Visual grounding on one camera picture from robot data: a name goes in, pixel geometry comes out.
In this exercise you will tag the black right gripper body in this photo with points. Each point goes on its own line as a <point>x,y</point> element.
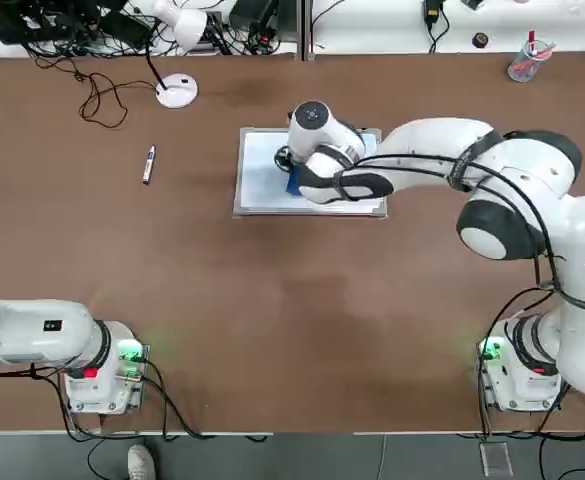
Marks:
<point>283,162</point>

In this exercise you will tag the blue whiteboard eraser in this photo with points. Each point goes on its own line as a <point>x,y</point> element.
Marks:
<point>292,187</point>

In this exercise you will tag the white blue whiteboard marker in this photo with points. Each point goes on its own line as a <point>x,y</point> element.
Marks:
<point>148,165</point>

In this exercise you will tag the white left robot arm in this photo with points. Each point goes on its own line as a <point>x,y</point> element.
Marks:
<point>32,330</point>

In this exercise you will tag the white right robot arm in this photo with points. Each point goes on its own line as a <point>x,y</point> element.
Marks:
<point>522,170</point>

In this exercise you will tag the silver framed whiteboard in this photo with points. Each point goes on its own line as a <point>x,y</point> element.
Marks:
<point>262,190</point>

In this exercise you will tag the red capped marker pen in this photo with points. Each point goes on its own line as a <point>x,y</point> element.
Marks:
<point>532,42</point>

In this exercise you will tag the pink red marker pen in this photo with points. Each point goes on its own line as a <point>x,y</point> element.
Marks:
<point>546,50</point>

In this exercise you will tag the circuit board red light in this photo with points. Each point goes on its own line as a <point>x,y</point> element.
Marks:
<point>267,37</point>

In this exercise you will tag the black power supply box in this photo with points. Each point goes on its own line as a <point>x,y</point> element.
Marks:
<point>254,15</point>

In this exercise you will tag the white desk lamp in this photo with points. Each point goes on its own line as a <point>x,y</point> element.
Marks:
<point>184,22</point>

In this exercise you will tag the black power adapter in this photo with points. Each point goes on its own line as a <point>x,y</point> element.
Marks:
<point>433,11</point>

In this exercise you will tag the black tape roll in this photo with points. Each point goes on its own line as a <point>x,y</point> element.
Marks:
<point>481,40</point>

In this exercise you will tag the clear plastic pen cup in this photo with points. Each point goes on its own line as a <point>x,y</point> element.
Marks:
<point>522,67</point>

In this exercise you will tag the person's foot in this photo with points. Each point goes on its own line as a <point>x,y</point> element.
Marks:
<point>141,462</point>

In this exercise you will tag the clear floor plate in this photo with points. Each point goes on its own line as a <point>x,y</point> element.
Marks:
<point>496,459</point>

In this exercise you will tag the aluminium frame post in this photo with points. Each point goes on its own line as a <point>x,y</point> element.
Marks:
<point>305,30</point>

